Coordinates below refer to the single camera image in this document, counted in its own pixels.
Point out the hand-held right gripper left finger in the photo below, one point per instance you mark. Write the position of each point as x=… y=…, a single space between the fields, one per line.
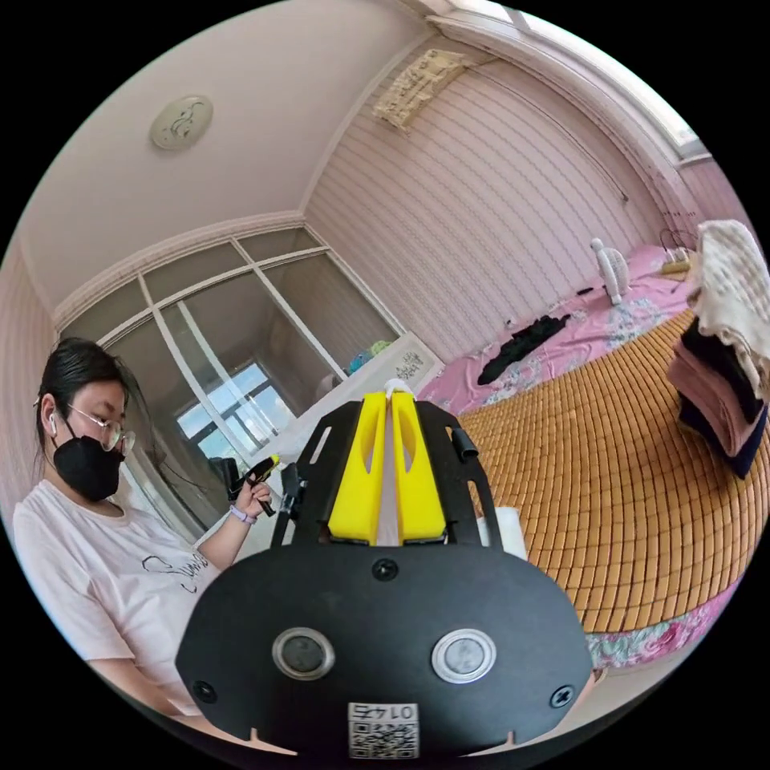
x=361 y=481

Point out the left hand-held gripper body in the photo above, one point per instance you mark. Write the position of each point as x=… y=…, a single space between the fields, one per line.
x=243 y=481

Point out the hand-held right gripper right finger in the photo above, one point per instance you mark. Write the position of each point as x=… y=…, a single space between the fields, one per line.
x=418 y=487

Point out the white tank top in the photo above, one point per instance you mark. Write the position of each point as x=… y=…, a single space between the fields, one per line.
x=398 y=387

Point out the person's left forearm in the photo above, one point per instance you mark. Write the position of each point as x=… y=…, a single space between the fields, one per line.
x=222 y=535

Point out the person's right forearm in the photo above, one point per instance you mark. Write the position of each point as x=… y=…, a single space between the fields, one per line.
x=132 y=686

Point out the person's left hand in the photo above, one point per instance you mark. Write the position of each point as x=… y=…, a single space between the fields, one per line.
x=255 y=499

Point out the person's body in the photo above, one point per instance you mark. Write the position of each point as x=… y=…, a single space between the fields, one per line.
x=90 y=541

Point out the bed with woven mat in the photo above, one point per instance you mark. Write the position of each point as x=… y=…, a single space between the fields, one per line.
x=589 y=481

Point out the black garment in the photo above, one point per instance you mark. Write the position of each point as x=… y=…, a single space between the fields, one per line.
x=523 y=343

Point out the small white fan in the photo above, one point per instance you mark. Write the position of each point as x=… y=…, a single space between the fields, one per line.
x=610 y=267

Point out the pile of clothes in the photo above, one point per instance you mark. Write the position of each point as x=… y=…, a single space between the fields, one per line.
x=716 y=373

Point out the round ceiling lamp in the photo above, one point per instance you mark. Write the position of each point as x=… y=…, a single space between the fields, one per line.
x=181 y=121

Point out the air conditioner with lace cover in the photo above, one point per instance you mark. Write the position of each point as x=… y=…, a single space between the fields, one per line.
x=421 y=84

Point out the window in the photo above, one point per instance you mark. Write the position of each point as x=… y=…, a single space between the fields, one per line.
x=607 y=66

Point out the glass partition with white frame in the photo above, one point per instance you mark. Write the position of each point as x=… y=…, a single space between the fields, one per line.
x=240 y=337

